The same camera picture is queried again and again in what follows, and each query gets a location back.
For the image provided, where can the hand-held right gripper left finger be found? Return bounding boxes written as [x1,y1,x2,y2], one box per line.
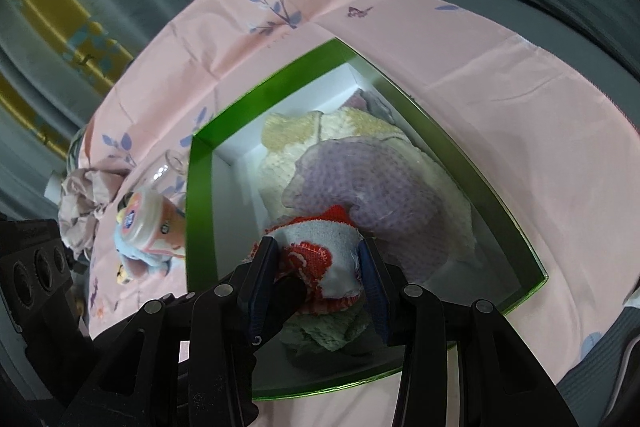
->
[60,235,281,427]

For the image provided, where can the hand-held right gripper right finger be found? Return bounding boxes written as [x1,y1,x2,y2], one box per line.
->
[357,237,582,427]

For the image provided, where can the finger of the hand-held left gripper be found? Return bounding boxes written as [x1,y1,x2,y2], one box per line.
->
[256,277,307,349]

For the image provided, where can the red and white sock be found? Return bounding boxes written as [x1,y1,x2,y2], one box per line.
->
[269,204,374,314]

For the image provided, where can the purple dotted cloth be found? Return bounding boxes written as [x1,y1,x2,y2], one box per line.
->
[281,136,452,279]

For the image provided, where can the green box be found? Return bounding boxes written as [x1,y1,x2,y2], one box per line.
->
[184,38,549,404]

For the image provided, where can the light green cloth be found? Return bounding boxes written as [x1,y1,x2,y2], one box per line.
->
[281,301,372,356]

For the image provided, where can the crumpled pale pink cloth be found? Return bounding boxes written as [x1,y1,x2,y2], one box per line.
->
[56,166,127,259]

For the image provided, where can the white cup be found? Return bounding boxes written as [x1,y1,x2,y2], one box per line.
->
[43,171,64,198]

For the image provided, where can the orange bottle with white cap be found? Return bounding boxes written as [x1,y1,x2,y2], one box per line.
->
[116,186,189,254]

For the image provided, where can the grey patterned cloth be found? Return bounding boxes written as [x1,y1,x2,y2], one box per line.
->
[64,126,98,175]

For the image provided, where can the clear glass bottle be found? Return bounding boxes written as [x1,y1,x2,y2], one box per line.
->
[148,149,189,198]

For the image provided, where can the pink floral bed sheet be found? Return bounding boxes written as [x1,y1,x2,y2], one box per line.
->
[75,0,640,427]

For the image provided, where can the yellow patterned curtain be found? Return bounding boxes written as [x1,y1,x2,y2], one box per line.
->
[0,0,133,148]

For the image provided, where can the white cable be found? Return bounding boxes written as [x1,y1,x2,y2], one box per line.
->
[606,331,640,409]

